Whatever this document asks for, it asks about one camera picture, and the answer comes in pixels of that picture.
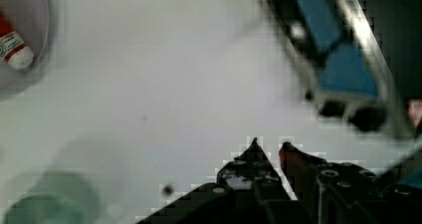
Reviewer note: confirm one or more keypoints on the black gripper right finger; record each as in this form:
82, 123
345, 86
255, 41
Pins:
346, 193

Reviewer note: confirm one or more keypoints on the grey round plate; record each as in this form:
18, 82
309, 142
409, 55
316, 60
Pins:
24, 38

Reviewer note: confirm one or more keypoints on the red ketchup bottle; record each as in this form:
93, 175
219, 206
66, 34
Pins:
13, 49

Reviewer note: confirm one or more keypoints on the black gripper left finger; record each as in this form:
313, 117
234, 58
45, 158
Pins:
258, 194

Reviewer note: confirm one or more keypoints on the green mug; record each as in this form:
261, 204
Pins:
58, 197

